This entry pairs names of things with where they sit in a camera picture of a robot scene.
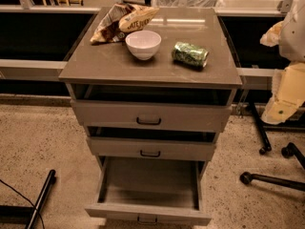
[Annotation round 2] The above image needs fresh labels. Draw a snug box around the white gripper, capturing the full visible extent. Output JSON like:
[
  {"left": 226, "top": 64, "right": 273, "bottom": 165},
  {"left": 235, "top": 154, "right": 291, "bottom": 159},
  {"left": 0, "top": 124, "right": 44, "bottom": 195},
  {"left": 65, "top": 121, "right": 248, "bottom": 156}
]
[{"left": 261, "top": 63, "right": 305, "bottom": 125}]

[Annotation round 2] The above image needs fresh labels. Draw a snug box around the grey bottom drawer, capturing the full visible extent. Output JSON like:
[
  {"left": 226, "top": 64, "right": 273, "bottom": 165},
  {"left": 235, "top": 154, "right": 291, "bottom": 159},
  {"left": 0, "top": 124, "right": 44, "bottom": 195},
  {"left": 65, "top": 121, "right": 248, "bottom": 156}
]
[{"left": 85, "top": 157, "right": 211, "bottom": 226}]

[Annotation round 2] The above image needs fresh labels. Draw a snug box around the grey drawer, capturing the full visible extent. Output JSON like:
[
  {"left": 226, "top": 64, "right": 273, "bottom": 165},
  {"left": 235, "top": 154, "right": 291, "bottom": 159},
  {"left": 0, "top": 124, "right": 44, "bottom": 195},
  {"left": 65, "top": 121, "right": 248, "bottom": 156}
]
[
  {"left": 85, "top": 157, "right": 211, "bottom": 226},
  {"left": 87, "top": 127, "right": 217, "bottom": 160},
  {"left": 69, "top": 84, "right": 234, "bottom": 133}
]

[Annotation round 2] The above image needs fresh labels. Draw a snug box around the grey three-drawer cabinet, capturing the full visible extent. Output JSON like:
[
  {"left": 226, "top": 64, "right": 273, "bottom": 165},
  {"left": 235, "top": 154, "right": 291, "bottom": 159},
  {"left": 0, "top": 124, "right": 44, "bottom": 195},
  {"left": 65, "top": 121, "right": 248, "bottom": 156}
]
[{"left": 58, "top": 6, "right": 243, "bottom": 179}]

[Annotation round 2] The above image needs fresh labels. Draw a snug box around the grey middle drawer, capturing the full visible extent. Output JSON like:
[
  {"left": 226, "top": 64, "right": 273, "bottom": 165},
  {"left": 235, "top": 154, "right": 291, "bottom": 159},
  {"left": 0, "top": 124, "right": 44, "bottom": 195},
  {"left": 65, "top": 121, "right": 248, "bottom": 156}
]
[{"left": 87, "top": 127, "right": 217, "bottom": 160}]

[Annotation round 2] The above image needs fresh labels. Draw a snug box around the grey top drawer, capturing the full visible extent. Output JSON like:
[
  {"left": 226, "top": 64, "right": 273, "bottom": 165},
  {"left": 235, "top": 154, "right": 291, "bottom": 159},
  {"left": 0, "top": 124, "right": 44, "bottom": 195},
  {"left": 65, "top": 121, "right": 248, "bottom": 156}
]
[{"left": 69, "top": 84, "right": 234, "bottom": 133}]

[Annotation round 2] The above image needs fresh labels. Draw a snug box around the black stand leg right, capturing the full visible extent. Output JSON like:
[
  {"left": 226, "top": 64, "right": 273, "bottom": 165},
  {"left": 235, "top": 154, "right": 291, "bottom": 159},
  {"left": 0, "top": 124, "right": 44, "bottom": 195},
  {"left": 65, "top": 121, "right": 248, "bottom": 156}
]
[{"left": 249, "top": 102, "right": 272, "bottom": 155}]

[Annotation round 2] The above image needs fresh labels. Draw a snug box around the black stand leg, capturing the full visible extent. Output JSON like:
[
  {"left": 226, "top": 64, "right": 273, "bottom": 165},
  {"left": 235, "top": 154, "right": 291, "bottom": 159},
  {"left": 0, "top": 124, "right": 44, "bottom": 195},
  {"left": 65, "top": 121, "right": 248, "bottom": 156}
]
[
  {"left": 249, "top": 102, "right": 272, "bottom": 155},
  {"left": 25, "top": 170, "right": 56, "bottom": 229}
]

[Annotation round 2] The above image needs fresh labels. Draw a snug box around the black caster leg upper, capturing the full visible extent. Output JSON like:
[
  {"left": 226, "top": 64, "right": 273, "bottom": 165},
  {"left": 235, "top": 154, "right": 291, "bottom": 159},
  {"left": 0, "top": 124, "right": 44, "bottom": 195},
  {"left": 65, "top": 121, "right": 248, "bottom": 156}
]
[{"left": 281, "top": 142, "right": 305, "bottom": 169}]

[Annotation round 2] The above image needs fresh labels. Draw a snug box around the black caster leg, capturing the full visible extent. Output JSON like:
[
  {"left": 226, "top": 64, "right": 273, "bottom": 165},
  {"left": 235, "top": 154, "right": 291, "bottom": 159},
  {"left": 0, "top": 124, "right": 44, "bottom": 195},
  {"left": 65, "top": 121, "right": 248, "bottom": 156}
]
[
  {"left": 281, "top": 142, "right": 305, "bottom": 169},
  {"left": 239, "top": 172, "right": 305, "bottom": 192}
]

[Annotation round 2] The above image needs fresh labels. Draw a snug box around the black caster leg lower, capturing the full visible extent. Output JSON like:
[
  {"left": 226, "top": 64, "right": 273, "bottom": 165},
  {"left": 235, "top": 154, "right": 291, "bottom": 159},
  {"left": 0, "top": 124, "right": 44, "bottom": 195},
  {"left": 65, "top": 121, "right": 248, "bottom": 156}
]
[{"left": 239, "top": 172, "right": 305, "bottom": 192}]

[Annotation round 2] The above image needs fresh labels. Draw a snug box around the green soda can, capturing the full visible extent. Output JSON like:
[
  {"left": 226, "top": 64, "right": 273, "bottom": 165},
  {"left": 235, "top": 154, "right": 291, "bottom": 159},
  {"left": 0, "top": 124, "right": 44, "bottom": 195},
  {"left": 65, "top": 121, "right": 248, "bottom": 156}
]
[{"left": 172, "top": 42, "right": 209, "bottom": 68}]

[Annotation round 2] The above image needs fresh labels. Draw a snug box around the white ceramic bowl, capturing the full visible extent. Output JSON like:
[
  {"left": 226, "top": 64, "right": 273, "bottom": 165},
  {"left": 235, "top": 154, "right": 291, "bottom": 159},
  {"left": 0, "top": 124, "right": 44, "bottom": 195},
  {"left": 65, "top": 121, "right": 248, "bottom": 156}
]
[{"left": 125, "top": 31, "right": 161, "bottom": 60}]

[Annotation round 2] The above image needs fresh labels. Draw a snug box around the crumpled chip bag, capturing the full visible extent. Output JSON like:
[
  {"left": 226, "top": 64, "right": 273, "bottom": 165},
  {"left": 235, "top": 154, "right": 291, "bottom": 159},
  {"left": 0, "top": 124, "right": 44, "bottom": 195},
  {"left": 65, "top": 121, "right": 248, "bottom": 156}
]
[{"left": 90, "top": 3, "right": 159, "bottom": 45}]

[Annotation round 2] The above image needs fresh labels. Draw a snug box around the black stand leg left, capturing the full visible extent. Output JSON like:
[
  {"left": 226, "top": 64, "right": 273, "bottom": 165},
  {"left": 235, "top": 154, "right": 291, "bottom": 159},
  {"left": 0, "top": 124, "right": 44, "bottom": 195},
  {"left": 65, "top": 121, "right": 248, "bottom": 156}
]
[{"left": 25, "top": 170, "right": 56, "bottom": 229}]

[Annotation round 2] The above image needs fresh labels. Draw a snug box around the white wire basket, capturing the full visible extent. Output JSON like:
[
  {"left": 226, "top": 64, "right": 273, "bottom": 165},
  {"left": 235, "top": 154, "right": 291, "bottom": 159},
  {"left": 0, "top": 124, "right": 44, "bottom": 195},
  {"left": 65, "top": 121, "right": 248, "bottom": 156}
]
[{"left": 152, "top": 0, "right": 225, "bottom": 8}]

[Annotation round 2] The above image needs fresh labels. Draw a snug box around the black cable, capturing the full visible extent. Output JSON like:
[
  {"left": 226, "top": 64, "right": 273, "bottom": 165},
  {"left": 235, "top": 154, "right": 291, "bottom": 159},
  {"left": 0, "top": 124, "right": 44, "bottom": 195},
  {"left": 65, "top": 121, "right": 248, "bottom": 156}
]
[{"left": 0, "top": 178, "right": 46, "bottom": 229}]

